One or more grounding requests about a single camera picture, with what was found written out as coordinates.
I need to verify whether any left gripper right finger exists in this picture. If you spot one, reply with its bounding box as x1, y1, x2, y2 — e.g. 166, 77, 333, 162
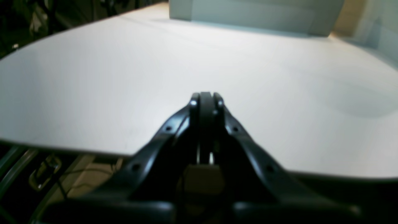
207, 92, 363, 224

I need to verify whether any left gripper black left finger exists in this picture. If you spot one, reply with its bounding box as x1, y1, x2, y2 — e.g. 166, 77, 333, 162
41, 92, 207, 224

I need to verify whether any grey cabinet at table corner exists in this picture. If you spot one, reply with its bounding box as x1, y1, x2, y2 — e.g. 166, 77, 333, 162
169, 0, 344, 36

